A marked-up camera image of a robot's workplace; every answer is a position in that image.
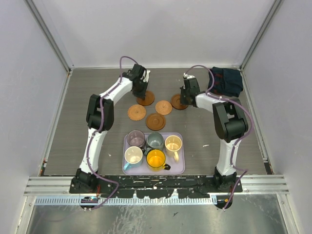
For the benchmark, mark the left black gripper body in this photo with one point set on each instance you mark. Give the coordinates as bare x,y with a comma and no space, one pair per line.
139,91

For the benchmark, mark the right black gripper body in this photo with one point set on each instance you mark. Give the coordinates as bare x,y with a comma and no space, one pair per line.
184,95

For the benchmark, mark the dark wooden coaster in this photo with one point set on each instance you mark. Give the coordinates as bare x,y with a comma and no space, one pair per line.
148,100
155,121
175,102

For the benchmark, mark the woven rattan coaster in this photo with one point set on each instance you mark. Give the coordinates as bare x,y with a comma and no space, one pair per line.
163,107
136,112

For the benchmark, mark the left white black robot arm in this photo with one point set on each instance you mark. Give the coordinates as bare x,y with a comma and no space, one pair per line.
100,119

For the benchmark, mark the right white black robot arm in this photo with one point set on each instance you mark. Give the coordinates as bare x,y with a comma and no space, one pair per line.
230,125

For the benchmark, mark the purple glass cup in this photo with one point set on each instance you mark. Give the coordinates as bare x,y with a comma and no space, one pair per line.
136,138

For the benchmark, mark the dark blue folded cloth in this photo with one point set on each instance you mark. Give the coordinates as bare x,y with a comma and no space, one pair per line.
227,82

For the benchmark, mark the grey ceramic mug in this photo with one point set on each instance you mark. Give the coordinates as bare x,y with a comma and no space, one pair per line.
155,141

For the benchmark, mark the cream yellow mug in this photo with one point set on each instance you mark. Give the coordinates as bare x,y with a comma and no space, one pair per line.
173,144

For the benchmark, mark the lilac plastic tray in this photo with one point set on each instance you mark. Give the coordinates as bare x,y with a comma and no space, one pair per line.
176,167

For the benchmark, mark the yellow glass mug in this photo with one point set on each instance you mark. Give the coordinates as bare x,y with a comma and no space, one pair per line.
156,161

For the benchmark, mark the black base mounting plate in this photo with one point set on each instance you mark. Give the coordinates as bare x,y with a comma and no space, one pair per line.
150,186

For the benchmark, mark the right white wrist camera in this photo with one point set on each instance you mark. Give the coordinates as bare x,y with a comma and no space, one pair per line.
186,76

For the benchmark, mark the white mug blue handle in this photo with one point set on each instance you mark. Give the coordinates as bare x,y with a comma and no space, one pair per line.
133,157

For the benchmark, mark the aluminium front rail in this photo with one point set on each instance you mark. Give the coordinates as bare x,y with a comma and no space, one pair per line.
251,184

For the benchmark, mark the slotted cable duct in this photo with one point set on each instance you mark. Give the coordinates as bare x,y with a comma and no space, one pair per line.
92,201

